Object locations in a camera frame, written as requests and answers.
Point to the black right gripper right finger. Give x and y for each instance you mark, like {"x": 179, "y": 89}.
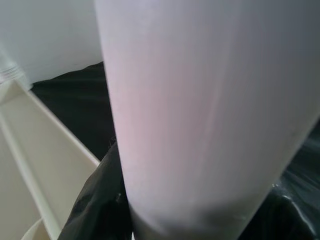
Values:
{"x": 280, "y": 220}

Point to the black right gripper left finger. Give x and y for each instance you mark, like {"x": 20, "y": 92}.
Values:
{"x": 105, "y": 200}

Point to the white plastic children table top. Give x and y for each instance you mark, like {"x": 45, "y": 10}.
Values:
{"x": 37, "y": 150}

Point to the black table cloth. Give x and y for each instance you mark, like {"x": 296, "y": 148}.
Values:
{"x": 75, "y": 100}

